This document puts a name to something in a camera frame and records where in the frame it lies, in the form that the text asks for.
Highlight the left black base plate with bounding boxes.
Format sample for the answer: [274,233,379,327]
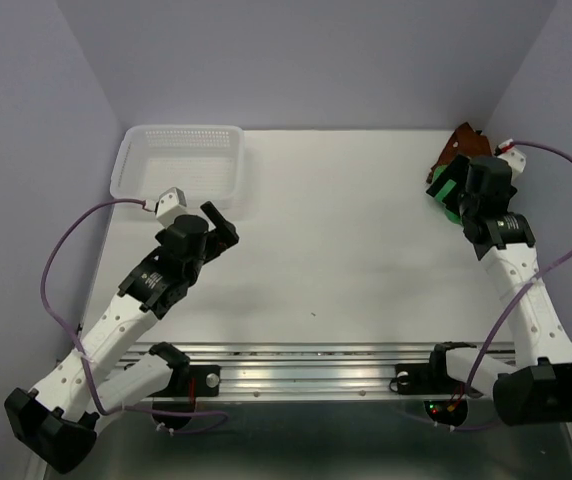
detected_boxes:
[149,364,221,401]

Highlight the white perforated plastic basket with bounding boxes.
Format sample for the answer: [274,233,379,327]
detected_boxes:
[109,124,245,208]

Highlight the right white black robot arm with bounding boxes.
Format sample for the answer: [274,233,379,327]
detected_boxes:
[426,154,572,426]

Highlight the brown microfibre towel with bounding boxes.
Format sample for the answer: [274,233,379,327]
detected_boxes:
[426,122,491,184]

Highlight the aluminium mounting rail frame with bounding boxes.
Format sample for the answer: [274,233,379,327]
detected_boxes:
[72,343,572,479]

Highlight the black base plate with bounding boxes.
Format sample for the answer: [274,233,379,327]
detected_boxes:
[389,363,464,396]
[149,364,221,401]

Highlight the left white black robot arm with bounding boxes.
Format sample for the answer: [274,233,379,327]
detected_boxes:
[4,193,239,474]

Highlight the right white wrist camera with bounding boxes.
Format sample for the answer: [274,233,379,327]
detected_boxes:
[494,139,526,183]

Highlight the green microfibre towel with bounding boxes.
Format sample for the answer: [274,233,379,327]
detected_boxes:
[426,165,467,224]

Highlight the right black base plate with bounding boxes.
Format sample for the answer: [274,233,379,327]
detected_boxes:
[389,363,464,396]

